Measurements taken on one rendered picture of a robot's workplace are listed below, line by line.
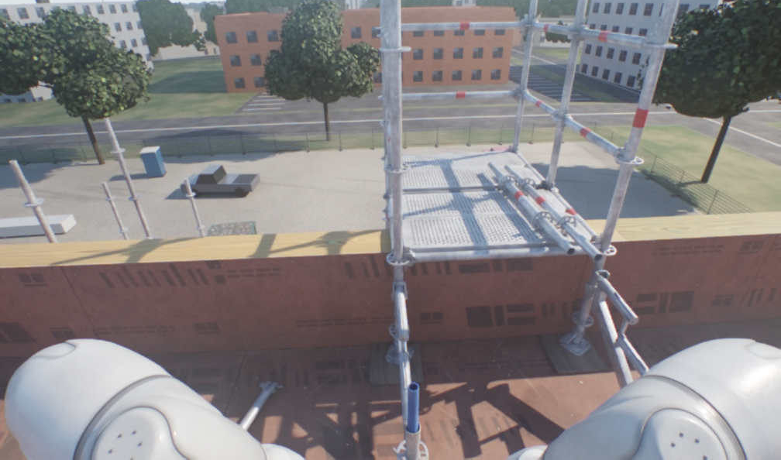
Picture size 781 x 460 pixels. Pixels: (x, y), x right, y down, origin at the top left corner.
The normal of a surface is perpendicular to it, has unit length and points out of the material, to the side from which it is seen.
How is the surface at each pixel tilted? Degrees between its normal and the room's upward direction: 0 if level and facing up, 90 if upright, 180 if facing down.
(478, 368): 0
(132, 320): 90
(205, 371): 0
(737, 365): 6
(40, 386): 25
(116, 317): 90
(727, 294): 90
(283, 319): 90
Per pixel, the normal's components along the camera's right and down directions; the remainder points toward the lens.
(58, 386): -0.18, -0.71
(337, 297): 0.04, 0.48
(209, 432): 0.85, -0.52
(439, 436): -0.02, -0.87
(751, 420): 0.03, -0.48
